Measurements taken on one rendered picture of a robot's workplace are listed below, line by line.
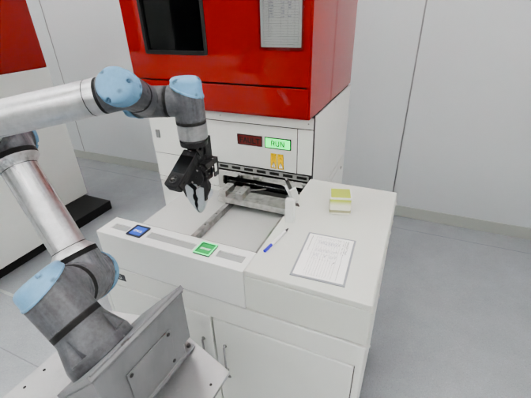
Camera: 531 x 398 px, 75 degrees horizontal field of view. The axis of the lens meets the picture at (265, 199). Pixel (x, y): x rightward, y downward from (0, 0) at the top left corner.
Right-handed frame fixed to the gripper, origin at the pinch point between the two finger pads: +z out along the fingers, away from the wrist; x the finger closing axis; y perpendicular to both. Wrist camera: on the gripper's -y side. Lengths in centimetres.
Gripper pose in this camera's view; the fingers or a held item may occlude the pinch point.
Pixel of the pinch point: (198, 209)
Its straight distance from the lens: 98.9
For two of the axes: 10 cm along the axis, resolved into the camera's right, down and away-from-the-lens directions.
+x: -9.2, -1.8, 3.6
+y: 4.0, -4.6, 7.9
